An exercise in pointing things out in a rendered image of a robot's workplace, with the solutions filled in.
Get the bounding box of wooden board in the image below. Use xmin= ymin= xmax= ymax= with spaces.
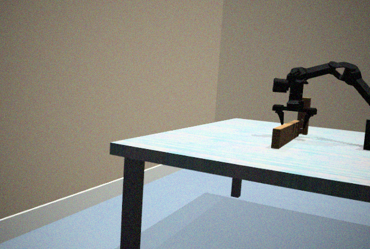
xmin=271 ymin=120 xmax=300 ymax=149

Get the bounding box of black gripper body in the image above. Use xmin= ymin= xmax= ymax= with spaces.
xmin=272 ymin=93 xmax=317 ymax=115

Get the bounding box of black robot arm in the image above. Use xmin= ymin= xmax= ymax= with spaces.
xmin=272 ymin=61 xmax=370 ymax=111

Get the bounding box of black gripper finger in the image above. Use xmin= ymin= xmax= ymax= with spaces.
xmin=275 ymin=112 xmax=284 ymax=125
xmin=303 ymin=115 xmax=313 ymax=130

